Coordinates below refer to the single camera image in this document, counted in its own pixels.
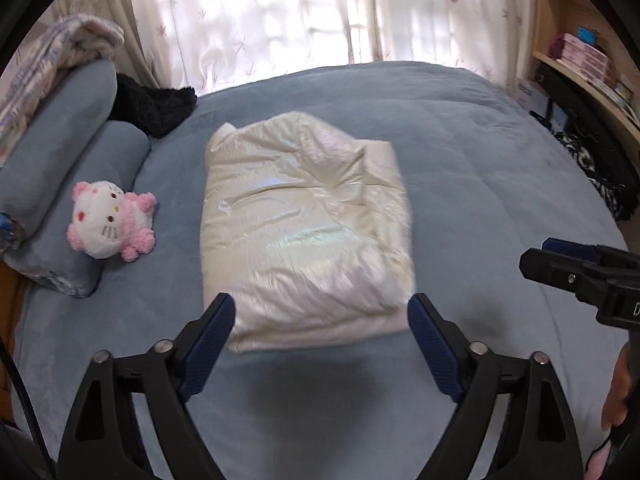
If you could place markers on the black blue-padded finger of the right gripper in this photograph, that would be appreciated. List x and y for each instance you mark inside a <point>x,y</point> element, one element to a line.
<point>563,272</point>
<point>592,253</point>

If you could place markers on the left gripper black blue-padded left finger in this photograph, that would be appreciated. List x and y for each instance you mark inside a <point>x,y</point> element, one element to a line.
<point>102,437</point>

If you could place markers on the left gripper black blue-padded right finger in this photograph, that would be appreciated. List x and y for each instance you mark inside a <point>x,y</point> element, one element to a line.
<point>538,438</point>

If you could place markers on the cream white puffer jacket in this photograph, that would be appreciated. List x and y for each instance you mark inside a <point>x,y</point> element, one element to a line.
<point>308,229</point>

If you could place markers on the person's right hand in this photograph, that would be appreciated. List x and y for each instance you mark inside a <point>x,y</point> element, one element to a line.
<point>618,456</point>

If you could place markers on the black white patterned cloth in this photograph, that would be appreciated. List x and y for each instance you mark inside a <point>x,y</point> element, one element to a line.
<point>577,121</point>

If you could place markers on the blue-grey fleece bed blanket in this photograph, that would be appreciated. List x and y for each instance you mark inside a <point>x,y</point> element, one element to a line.
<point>485,182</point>

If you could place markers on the white cardboard box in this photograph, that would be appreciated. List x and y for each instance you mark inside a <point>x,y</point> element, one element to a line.
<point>531,97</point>

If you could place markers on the pink boxes on shelf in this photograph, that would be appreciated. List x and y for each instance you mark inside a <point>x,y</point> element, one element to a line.
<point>580,52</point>

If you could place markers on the pink white cat plush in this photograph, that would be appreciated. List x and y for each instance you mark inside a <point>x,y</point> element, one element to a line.
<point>108,221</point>

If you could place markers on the light wooden shelf unit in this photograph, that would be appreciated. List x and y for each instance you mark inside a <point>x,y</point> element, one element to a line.
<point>619,102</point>

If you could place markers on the lower blue-grey pillow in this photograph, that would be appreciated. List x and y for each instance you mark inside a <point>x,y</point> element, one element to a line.
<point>115,155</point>

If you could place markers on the blue-grey pillow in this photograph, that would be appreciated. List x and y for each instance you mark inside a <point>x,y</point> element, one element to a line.
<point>115,155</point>
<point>63,127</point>

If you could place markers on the black fuzzy garment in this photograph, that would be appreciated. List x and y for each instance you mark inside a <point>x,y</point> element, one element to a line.
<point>156,112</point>

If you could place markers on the upper blue-grey pillow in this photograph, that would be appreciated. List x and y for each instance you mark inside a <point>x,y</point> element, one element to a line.
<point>63,127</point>

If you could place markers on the floral patterned folded quilt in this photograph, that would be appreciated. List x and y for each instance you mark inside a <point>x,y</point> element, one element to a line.
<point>73,41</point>

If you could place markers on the white floral sheer curtain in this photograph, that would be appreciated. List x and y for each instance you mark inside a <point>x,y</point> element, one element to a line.
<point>210,45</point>

